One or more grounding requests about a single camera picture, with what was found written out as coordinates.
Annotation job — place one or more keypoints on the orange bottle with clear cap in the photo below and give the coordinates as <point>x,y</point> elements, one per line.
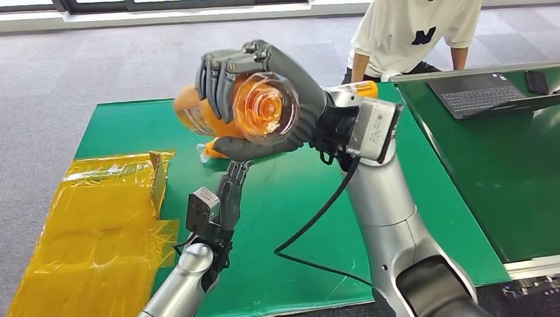
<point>267,107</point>
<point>214,151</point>
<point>367,89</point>

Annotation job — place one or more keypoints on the metal rail with bolts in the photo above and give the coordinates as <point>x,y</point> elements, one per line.
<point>531,286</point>

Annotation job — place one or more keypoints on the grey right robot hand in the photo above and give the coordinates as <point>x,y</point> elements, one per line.
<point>306,100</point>

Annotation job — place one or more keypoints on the dark window frame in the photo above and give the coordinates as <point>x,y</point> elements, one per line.
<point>175,4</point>

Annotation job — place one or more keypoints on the brown cardboard piece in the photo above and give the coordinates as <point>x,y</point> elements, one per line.
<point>158,183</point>

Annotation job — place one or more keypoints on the aluminium framed green table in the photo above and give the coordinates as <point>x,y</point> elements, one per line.
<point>494,175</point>

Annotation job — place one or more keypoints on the green mat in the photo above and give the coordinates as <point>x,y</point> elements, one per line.
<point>262,210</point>

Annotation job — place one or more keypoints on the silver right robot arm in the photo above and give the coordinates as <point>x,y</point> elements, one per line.
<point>380,197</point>

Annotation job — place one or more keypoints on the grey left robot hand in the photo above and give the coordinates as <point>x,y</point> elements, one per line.
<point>229,201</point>

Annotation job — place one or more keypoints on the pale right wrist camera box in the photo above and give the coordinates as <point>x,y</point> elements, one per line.
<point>372,129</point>

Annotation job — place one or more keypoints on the yellow plastic bag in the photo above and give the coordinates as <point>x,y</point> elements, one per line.
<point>87,240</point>

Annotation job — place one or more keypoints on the person's left forearm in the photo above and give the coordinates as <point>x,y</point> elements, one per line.
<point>459,57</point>

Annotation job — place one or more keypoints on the person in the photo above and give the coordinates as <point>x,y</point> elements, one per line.
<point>402,30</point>

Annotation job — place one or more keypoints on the person's right forearm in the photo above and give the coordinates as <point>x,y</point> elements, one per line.
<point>359,68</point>

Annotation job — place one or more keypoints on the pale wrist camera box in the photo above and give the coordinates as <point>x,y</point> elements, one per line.
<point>201,210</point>
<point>372,129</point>

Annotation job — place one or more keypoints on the black phone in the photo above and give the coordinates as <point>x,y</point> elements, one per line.
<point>537,82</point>

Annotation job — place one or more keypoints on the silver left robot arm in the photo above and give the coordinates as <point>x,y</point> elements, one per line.
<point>183,284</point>

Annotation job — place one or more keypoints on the white window sill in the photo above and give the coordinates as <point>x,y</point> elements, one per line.
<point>175,17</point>

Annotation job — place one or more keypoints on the dark grey laptop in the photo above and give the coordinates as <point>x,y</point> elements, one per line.
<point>477,96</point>

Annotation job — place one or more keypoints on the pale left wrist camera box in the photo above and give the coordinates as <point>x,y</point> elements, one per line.
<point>201,210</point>

